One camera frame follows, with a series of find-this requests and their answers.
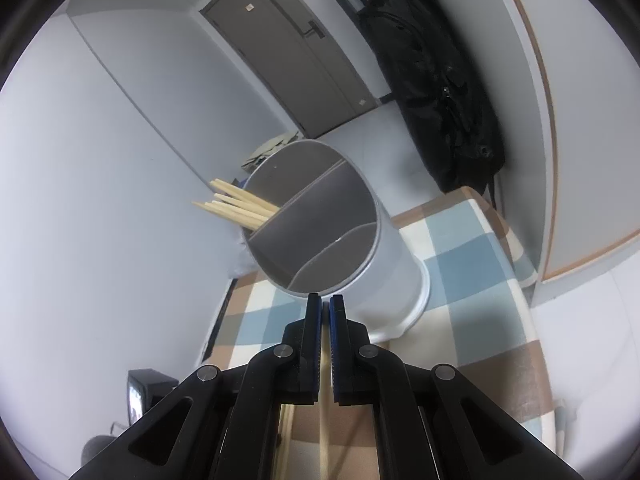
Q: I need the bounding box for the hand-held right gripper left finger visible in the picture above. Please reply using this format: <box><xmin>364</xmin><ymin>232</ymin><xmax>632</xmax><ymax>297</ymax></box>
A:
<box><xmin>67</xmin><ymin>292</ymin><xmax>323</xmax><ymax>480</ymax></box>

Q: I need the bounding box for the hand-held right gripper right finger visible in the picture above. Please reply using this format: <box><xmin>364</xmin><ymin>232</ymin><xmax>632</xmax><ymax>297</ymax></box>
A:
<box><xmin>327</xmin><ymin>294</ymin><xmax>586</xmax><ymax>480</ymax></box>

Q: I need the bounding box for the wooden chopstick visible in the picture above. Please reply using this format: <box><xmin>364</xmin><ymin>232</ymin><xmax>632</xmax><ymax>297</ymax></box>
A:
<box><xmin>320</xmin><ymin>310</ymin><xmax>332</xmax><ymax>480</ymax></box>

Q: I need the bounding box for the white utensil holder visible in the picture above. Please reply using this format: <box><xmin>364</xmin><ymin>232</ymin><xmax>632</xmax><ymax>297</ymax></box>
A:
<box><xmin>241</xmin><ymin>140</ymin><xmax>432</xmax><ymax>346</ymax></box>

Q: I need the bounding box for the bunch of wooden chopsticks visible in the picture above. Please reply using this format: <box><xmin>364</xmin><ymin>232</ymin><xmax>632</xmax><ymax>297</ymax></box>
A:
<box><xmin>192</xmin><ymin>177</ymin><xmax>282</xmax><ymax>231</ymax></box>

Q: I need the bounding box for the checkered cloth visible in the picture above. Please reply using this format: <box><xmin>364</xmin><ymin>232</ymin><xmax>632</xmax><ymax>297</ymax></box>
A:
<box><xmin>202</xmin><ymin>185</ymin><xmax>556</xmax><ymax>480</ymax></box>

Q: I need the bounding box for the black box device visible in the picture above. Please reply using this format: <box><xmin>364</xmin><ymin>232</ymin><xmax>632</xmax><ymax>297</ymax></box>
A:
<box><xmin>127</xmin><ymin>368</ymin><xmax>178</xmax><ymax>423</ymax></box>

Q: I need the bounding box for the beige cloth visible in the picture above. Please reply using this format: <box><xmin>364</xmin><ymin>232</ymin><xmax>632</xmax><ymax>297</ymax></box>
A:
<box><xmin>240</xmin><ymin>130</ymin><xmax>301</xmax><ymax>171</ymax></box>

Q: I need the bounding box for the grey round object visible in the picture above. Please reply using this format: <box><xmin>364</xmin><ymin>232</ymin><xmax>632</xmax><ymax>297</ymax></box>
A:
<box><xmin>80</xmin><ymin>435</ymin><xmax>118</xmax><ymax>471</ymax></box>

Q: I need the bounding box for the black hanging backpack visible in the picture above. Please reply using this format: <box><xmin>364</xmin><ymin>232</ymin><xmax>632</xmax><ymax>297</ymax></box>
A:
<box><xmin>357</xmin><ymin>0</ymin><xmax>506</xmax><ymax>195</ymax></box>

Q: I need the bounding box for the grey door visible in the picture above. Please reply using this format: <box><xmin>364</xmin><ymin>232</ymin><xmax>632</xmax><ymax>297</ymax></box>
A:
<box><xmin>200</xmin><ymin>0</ymin><xmax>378</xmax><ymax>138</ymax></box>

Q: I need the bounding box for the white cabinet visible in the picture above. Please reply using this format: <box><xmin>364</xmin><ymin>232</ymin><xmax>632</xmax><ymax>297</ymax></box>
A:
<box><xmin>492</xmin><ymin>0</ymin><xmax>640</xmax><ymax>286</ymax></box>

